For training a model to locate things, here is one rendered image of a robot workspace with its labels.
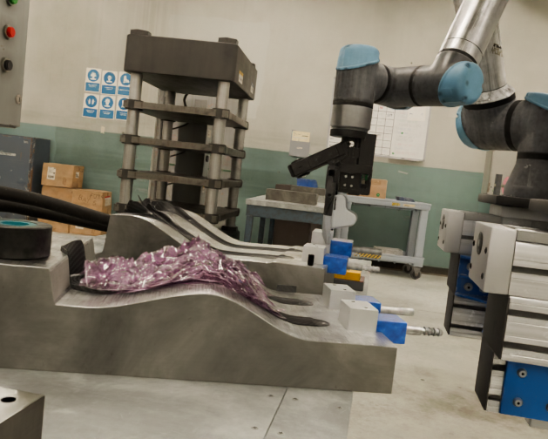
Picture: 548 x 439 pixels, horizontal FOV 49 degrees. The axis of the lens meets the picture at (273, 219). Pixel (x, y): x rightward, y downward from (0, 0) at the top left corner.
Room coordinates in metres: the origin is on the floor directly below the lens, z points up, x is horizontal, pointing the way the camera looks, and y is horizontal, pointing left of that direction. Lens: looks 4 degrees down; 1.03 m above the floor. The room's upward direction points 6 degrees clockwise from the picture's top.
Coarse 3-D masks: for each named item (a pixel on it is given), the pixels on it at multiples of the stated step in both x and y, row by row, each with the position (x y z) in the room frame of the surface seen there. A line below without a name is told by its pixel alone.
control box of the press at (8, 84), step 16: (0, 0) 1.48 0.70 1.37; (16, 0) 1.51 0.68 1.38; (0, 16) 1.48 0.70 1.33; (16, 16) 1.54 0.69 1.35; (0, 32) 1.48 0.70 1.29; (16, 32) 1.55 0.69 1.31; (0, 48) 1.49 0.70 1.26; (16, 48) 1.55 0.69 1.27; (0, 64) 1.49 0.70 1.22; (16, 64) 1.56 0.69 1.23; (0, 80) 1.50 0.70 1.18; (16, 80) 1.56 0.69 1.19; (0, 96) 1.50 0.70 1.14; (16, 96) 1.57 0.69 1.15; (0, 112) 1.51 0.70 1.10; (16, 112) 1.57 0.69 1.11
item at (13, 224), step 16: (0, 224) 0.65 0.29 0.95; (16, 224) 0.69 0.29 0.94; (32, 224) 0.69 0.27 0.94; (48, 224) 0.70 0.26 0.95; (0, 240) 0.64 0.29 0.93; (16, 240) 0.64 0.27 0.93; (32, 240) 0.65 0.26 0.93; (48, 240) 0.68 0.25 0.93; (0, 256) 0.64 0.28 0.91; (16, 256) 0.64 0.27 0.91; (32, 256) 0.65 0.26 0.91; (48, 256) 0.68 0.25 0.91
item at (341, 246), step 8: (312, 232) 1.12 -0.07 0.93; (320, 232) 1.12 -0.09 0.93; (312, 240) 1.12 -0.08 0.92; (320, 240) 1.12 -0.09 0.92; (336, 240) 1.12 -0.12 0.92; (344, 240) 1.13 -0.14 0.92; (352, 240) 1.14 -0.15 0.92; (328, 248) 1.12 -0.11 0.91; (336, 248) 1.12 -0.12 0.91; (344, 248) 1.11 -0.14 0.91; (352, 248) 1.13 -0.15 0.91; (360, 248) 1.13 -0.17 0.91; (368, 248) 1.12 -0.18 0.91; (376, 248) 1.13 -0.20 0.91
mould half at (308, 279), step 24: (120, 216) 1.02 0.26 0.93; (144, 216) 1.04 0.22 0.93; (192, 216) 1.23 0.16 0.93; (96, 240) 1.19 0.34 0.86; (120, 240) 1.02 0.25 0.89; (144, 240) 1.02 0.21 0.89; (168, 240) 1.01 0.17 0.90; (264, 264) 0.98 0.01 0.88; (288, 264) 0.97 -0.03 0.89; (312, 288) 0.97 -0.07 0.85
